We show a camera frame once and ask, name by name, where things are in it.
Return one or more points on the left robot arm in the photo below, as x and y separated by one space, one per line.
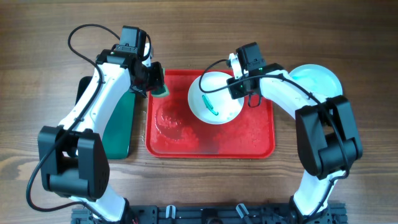
73 163

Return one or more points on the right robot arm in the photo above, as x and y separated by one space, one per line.
328 141

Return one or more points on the green scrub sponge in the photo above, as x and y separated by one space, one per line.
160 92

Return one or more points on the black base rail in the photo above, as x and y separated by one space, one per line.
268 213

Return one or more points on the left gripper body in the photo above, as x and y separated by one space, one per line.
152 77

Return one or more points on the white plate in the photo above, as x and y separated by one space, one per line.
317 78
217 107

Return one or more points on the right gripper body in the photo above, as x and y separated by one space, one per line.
238 88

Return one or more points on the dark green water tray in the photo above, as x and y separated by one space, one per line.
111 116

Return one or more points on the red plastic tray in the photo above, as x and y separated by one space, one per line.
173 131

